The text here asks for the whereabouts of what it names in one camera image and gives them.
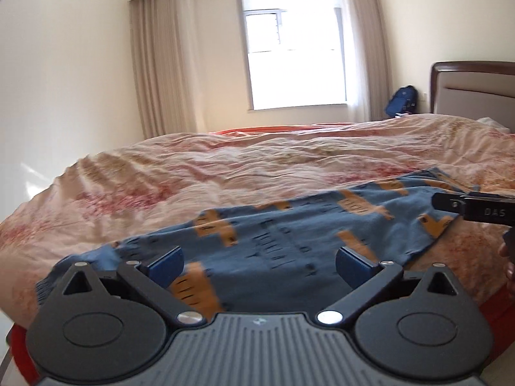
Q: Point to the beige curtain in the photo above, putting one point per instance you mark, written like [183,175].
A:
[161,64]

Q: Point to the pink floral duvet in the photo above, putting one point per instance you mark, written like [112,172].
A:
[241,165]

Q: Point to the window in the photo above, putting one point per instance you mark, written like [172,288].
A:
[293,50]

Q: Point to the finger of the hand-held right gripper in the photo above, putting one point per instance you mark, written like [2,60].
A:
[447,203]

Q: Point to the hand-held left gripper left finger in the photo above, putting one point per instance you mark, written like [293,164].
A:
[167,266]

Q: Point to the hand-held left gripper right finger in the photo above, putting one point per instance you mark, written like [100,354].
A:
[356,266]

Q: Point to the white pillow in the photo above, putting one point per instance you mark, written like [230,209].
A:
[493,122]

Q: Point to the white sheer curtain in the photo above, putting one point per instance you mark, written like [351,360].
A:
[358,48]

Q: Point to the brown padded headboard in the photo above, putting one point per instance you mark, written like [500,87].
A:
[474,88]

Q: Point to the blue pants with orange print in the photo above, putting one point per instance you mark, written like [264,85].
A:
[281,241]

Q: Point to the blue backpack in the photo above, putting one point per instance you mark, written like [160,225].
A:
[402,102]

